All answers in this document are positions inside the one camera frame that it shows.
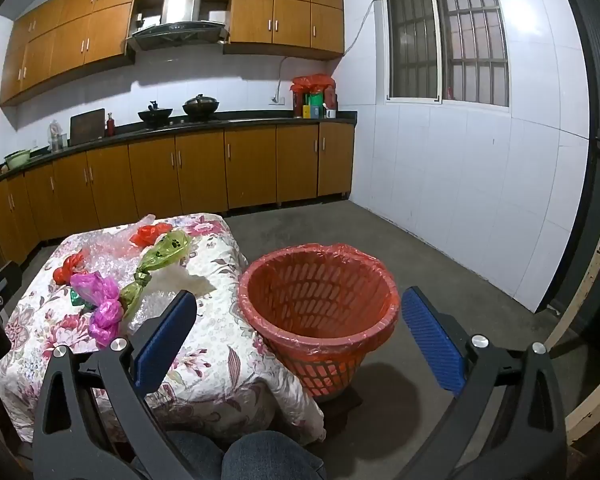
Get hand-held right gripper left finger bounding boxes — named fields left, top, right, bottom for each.
left=31, top=289, right=216, bottom=480

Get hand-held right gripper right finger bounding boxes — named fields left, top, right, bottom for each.
left=394, top=286, right=567, bottom=480

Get clear bubble wrap sheet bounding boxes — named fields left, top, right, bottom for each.
left=124, top=279, right=182, bottom=335

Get knotted pink plastic bag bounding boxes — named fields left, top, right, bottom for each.
left=70, top=272, right=126, bottom=349

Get knotted green plastic bag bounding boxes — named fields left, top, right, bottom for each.
left=118, top=232, right=192, bottom=322

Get red plastic lattice basket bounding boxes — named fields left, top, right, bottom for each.
left=238, top=244, right=401, bottom=402

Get floral tablecloth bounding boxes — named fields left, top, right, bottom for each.
left=0, top=212, right=327, bottom=447

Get crumpled red plastic bag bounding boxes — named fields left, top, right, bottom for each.
left=130, top=223, right=174, bottom=249
left=53, top=252, right=86, bottom=284

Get clear plastic bag on table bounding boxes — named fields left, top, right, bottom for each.
left=80, top=214, right=157, bottom=286

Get clear plastic bottle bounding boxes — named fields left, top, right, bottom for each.
left=47, top=120, right=69, bottom=154

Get person's blue jeans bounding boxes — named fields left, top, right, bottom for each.
left=135, top=429, right=327, bottom=480

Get orange base cabinets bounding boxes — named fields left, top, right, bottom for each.
left=0, top=121, right=356, bottom=262

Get dark cutting board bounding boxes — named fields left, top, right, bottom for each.
left=69, top=108, right=106, bottom=146

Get black wok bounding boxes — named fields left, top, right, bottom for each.
left=138, top=101, right=174, bottom=124

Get black pot with lid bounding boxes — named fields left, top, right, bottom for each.
left=182, top=93, right=220, bottom=120

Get black kitchen countertop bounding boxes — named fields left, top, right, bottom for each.
left=0, top=110, right=357, bottom=192

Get green container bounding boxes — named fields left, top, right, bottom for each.
left=306, top=91, right=326, bottom=120

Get red plastic bag on containers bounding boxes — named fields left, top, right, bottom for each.
left=289, top=73, right=337, bottom=96

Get barred sliding window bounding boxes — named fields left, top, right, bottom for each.
left=372, top=0, right=511, bottom=109

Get steel range hood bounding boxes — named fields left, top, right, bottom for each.
left=125, top=0, right=229, bottom=54

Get cream wooden frame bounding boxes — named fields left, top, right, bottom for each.
left=544, top=177, right=600, bottom=447

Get orange wall cabinets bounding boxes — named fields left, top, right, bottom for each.
left=0, top=0, right=345, bottom=107

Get white outlet cable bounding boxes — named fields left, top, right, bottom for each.
left=274, top=55, right=294, bottom=101

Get white wall cable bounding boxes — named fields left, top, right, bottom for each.
left=343, top=0, right=384, bottom=56

